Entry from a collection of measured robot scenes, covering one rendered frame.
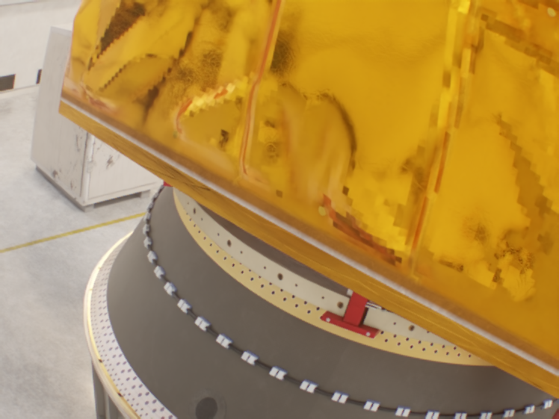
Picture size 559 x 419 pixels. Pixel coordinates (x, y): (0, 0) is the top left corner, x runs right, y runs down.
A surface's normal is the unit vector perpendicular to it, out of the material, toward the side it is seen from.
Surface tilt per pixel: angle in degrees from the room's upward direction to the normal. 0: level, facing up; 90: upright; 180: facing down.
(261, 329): 62
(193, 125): 101
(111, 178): 90
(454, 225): 89
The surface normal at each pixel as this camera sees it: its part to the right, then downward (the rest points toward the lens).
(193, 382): -0.55, -0.30
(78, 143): -0.65, 0.17
